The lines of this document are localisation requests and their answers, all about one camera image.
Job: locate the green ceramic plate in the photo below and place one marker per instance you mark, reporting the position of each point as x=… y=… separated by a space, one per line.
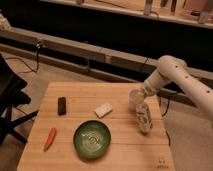
x=92 y=139

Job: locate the white sponge block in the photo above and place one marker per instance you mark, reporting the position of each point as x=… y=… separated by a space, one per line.
x=103 y=110

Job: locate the black rectangular block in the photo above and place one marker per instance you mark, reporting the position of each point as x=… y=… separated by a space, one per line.
x=61 y=106

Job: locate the black office chair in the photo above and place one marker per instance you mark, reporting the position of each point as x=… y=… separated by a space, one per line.
x=11 y=95

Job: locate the orange carrot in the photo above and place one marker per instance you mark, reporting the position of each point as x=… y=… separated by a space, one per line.
x=50 y=139

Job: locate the translucent plastic cup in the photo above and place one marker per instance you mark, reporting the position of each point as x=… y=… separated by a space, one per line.
x=132 y=104

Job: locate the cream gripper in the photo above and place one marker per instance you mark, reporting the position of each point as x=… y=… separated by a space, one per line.
x=139 y=97

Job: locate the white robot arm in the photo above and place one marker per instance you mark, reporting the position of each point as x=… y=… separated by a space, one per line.
x=174 y=70

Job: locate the white labelled bottle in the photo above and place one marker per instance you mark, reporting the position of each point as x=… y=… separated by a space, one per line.
x=144 y=118

